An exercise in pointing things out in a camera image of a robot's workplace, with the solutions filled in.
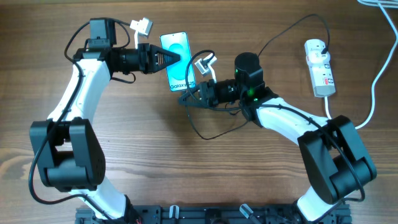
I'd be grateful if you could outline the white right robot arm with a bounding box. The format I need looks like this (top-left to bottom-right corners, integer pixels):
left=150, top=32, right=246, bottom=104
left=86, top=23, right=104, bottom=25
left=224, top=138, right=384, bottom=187
left=178, top=52, right=377, bottom=223

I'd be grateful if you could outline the white power strip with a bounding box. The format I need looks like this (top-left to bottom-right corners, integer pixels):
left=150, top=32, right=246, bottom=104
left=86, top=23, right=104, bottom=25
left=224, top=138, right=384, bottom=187
left=304, top=39, right=336, bottom=98

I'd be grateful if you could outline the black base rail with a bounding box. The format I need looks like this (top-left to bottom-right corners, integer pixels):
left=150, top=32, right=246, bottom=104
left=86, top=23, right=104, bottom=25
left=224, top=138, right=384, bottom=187
left=75, top=204, right=352, bottom=224

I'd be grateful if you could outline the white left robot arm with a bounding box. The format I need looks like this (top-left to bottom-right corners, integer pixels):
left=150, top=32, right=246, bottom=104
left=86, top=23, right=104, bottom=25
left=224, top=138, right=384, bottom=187
left=29, top=17, right=180, bottom=223

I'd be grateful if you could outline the white power strip cord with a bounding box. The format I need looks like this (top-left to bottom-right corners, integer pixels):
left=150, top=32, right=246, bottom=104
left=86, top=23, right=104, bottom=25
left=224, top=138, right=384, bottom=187
left=324, top=0, right=398, bottom=131

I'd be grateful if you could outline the turquoise screen smartphone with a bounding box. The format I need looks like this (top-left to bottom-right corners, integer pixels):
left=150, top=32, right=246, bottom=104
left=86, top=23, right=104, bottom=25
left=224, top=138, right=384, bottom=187
left=160, top=32, right=192, bottom=92

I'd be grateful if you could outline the white charger plug adapter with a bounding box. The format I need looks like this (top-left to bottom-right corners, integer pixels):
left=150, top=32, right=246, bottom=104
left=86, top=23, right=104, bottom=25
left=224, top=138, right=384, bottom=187
left=306, top=50, right=330, bottom=67

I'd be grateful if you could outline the black charger cable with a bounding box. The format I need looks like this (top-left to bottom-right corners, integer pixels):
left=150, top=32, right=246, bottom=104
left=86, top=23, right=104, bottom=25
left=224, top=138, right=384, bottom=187
left=183, top=13, right=331, bottom=141

